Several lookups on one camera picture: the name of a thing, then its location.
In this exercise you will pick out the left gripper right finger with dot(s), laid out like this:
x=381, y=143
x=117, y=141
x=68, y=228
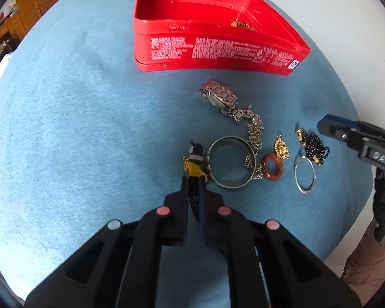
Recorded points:
x=268, y=267

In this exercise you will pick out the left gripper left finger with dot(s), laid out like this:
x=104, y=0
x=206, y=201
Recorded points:
x=118, y=267

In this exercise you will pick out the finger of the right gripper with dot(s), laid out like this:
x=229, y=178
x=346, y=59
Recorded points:
x=342, y=129
x=371, y=131

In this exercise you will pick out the gold pendant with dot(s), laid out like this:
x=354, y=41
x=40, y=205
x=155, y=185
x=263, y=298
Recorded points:
x=281, y=149

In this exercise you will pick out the small silver bangle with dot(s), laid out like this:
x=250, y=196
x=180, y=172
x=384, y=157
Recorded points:
x=304, y=174

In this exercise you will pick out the large silver bangle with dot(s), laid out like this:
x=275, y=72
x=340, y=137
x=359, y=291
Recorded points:
x=231, y=162

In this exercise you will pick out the silver metal wristwatch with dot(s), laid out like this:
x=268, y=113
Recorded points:
x=223, y=99

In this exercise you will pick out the right hand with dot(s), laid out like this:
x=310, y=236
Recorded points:
x=364, y=270

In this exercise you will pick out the blue table cloth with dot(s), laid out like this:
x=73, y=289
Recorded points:
x=85, y=137

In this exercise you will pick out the red tin box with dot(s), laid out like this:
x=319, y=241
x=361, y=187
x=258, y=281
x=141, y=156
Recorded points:
x=248, y=35

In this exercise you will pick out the wooden desk with shelves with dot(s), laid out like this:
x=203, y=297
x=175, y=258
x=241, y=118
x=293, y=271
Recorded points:
x=12, y=30

